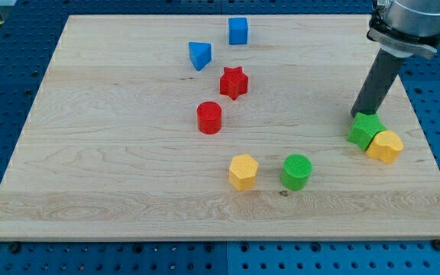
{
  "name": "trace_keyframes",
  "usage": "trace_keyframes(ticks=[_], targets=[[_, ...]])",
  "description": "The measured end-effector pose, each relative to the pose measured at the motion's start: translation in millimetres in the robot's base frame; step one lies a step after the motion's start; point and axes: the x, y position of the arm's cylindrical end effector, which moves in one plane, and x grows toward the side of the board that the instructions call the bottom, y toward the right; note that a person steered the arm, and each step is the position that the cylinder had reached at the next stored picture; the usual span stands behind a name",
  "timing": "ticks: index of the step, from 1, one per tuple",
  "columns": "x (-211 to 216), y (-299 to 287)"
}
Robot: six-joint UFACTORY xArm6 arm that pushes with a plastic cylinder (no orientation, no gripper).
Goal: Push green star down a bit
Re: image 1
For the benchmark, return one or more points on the wooden board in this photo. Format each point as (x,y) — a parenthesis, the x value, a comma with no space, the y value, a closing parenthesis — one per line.
(111,149)

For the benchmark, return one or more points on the green star block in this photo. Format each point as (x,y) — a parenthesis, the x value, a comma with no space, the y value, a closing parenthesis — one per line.
(364,128)

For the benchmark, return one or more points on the red star block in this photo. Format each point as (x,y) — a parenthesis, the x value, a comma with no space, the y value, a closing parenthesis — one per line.
(233,82)

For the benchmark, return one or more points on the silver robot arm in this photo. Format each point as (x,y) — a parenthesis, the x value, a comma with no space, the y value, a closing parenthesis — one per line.
(402,28)

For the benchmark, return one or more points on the red cylinder block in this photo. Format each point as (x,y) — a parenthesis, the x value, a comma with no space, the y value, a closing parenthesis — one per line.
(209,117)

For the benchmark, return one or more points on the blue triangle block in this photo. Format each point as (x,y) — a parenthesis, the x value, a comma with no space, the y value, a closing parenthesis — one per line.
(200,54)

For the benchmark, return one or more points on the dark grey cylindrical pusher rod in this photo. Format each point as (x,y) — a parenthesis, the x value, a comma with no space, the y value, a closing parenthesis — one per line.
(377,84)

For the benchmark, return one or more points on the blue cube block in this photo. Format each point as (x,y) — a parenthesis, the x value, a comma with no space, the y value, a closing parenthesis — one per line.
(237,31)

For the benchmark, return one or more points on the yellow hexagon block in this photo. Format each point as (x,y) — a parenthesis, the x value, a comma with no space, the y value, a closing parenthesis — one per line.
(243,172)

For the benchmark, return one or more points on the yellow heart block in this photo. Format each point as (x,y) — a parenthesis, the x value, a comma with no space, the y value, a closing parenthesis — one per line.
(386,146)

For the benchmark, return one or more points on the green cylinder block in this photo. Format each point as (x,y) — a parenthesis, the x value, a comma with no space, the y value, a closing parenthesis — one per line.
(297,169)

